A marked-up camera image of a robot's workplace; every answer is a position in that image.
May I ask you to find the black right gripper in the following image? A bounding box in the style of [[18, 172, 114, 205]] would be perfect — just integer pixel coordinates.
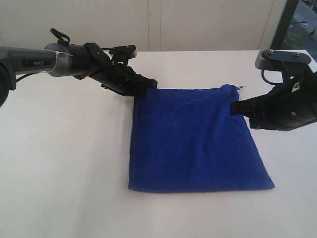
[[230, 72, 317, 131]]

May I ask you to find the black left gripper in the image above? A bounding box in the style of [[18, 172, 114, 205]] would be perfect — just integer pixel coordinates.
[[89, 64, 158, 97]]

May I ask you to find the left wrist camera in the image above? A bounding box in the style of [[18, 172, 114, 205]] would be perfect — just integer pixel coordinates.
[[108, 45, 137, 59]]

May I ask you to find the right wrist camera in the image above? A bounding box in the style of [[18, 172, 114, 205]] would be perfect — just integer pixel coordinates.
[[255, 49, 312, 71]]

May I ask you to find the black metal post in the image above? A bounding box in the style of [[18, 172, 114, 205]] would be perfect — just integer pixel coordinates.
[[270, 0, 299, 50]]

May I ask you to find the blue towel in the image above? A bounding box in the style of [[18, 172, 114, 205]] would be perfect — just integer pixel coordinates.
[[128, 85, 274, 193]]

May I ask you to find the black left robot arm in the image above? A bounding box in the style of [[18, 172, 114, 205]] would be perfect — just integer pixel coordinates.
[[0, 43, 158, 104]]

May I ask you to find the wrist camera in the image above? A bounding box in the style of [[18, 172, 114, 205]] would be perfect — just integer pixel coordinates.
[[108, 45, 137, 59], [255, 49, 312, 71]]

